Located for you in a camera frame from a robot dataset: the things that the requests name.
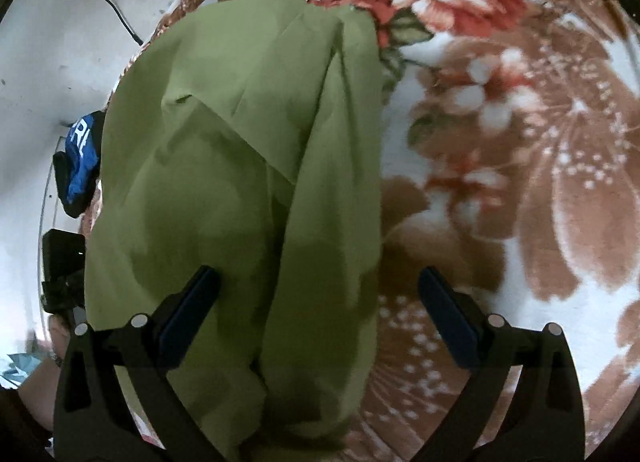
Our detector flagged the person's left forearm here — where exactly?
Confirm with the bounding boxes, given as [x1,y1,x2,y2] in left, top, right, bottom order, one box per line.
[17,355,65,434]

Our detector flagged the floral brown red blanket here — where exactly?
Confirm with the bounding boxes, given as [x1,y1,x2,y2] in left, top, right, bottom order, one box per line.
[80,0,640,462]

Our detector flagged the teal patterned cloth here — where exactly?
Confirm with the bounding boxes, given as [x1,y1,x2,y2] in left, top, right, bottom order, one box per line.
[0,352,37,389]

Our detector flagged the person's left hand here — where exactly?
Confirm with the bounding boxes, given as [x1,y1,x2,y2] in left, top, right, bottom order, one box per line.
[48,314,77,361]

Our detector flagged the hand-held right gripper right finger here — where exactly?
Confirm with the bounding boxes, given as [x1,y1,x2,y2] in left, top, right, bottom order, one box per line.
[412,265,586,462]

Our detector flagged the blue and black cloth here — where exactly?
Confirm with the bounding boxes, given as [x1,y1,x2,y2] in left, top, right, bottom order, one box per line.
[52,110,107,219]

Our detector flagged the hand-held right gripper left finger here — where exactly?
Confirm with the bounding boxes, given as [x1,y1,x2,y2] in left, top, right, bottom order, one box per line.
[52,265,224,462]

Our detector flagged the olive green shirt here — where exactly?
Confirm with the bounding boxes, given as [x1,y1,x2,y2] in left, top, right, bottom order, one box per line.
[82,0,387,462]

